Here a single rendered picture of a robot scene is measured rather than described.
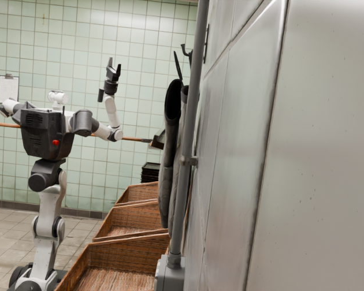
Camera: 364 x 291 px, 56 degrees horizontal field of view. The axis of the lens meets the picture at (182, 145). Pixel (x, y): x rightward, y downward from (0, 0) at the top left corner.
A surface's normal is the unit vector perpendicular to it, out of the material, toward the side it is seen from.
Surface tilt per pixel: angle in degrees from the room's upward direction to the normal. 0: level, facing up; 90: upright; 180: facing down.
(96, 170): 90
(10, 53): 90
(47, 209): 81
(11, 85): 83
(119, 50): 90
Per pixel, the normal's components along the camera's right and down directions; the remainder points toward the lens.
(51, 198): -0.03, -0.02
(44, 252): 0.00, -0.24
